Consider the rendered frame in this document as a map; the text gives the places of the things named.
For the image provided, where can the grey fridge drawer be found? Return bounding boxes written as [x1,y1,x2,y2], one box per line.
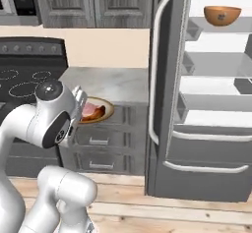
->
[153,160,252,204]
[166,124,252,164]

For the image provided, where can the orange bowl with dark print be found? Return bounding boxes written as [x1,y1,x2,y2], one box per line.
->
[203,5,242,28]

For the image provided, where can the long silver fridge door handle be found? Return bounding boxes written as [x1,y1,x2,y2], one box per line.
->
[148,0,173,146]

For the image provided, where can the grey wood cupboard door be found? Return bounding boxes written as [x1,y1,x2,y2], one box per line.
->
[94,0,155,29]
[32,0,96,29]

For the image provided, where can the silver fridge drawer handle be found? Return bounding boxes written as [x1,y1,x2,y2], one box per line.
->
[162,160,250,175]
[171,130,252,144]

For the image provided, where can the black microwave oven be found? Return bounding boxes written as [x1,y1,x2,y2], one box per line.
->
[0,0,43,28]

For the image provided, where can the grey fridge door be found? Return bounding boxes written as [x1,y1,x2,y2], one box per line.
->
[146,0,192,198]

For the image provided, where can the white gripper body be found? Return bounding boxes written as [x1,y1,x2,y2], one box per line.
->
[70,85,89,124]

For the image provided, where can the pink raw steak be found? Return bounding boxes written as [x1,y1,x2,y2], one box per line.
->
[81,102,100,119]

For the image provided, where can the grey drawer front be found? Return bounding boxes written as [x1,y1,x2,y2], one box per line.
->
[105,103,146,126]
[74,150,138,175]
[72,124,138,150]

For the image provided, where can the brown chicken drumstick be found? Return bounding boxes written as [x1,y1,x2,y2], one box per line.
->
[82,105,107,123]

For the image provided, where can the black stove with hob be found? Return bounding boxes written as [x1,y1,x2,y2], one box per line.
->
[0,36,70,179]

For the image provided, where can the tan bowl with meat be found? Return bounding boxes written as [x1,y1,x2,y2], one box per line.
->
[78,95,115,125]

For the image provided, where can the grey fridge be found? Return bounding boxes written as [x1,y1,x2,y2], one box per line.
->
[146,0,252,204]

